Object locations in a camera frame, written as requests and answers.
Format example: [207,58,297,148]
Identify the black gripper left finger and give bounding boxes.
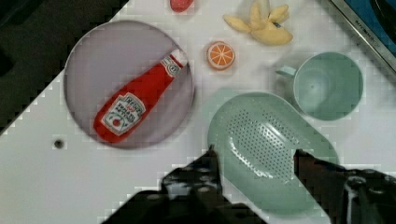
[161,145,223,212]

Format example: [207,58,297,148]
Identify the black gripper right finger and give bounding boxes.
[293,149,396,224]

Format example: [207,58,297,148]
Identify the orange slice toy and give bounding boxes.
[206,41,235,71]

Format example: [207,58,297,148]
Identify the peeled banana toy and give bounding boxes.
[223,0,293,46]

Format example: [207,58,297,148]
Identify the red ketchup bottle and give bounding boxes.
[92,49,188,143]

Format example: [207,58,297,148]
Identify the grey round plate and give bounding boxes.
[64,21,194,149]

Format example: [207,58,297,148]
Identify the pink strawberry toy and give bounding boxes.
[169,0,194,13]

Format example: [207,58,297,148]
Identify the mint green cup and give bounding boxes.
[276,52,363,120]

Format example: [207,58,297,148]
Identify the silver toaster oven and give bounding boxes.
[328,0,396,72]

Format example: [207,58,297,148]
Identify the mint green oval strainer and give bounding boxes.
[207,92,338,216]

